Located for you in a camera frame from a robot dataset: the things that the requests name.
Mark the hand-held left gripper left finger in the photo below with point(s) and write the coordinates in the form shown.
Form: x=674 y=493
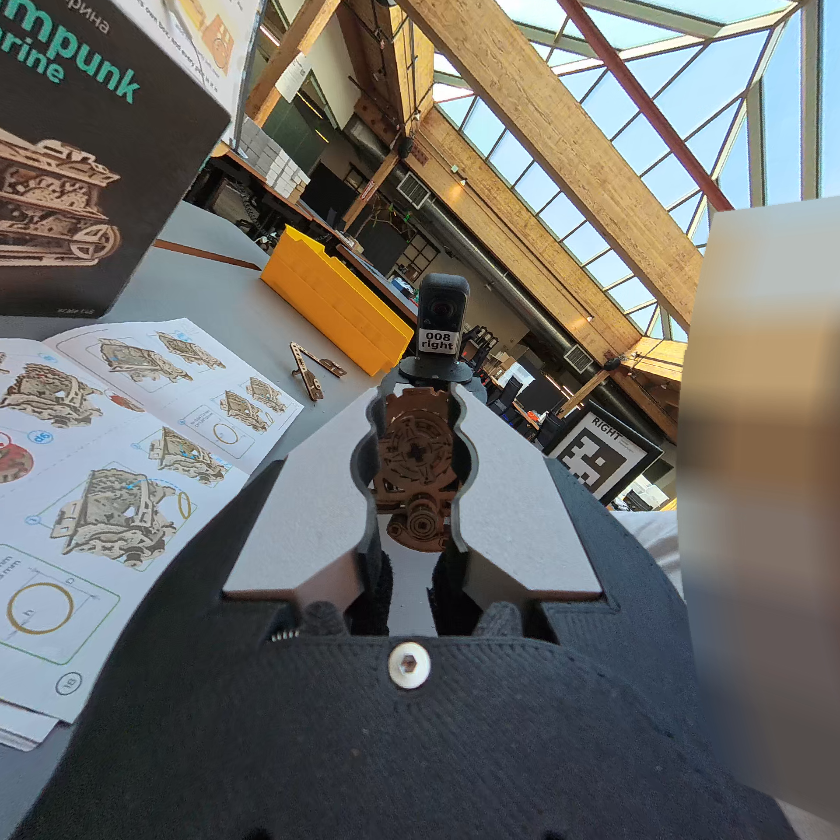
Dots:
x=308 y=525

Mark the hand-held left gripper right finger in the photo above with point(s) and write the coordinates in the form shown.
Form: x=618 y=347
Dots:
x=525 y=525

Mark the wooden mechanical model body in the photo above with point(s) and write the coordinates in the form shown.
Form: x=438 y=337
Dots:
x=420 y=401

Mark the wooden gear plate assembly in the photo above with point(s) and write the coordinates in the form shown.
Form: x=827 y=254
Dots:
x=417 y=453

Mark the grey desk with wooden edge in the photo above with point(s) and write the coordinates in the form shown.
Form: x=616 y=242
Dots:
x=210 y=229

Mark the framed black white marker board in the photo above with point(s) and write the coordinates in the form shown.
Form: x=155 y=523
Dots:
x=604 y=456

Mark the perforated wooden strip piece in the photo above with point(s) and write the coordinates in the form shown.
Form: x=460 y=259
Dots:
x=328 y=363
x=308 y=371

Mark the yellow plastic bin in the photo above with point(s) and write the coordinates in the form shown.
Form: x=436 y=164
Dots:
x=334 y=308

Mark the person's white clothing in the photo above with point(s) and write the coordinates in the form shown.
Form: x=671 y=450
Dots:
x=649 y=538

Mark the white vent grille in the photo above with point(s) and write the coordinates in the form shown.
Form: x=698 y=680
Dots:
x=577 y=358
x=413 y=190

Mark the open instruction booklet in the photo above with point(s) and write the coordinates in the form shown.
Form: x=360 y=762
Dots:
x=131 y=459

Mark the stack of white boxes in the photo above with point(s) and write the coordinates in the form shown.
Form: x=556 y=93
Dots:
x=275 y=161

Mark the white paper notice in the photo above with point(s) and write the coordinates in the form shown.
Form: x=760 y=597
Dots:
x=292 y=75

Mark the black puzzle kit box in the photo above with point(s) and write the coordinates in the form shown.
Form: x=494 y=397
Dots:
x=98 y=164

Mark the white instruction poster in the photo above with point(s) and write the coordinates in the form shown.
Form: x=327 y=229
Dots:
x=197 y=39

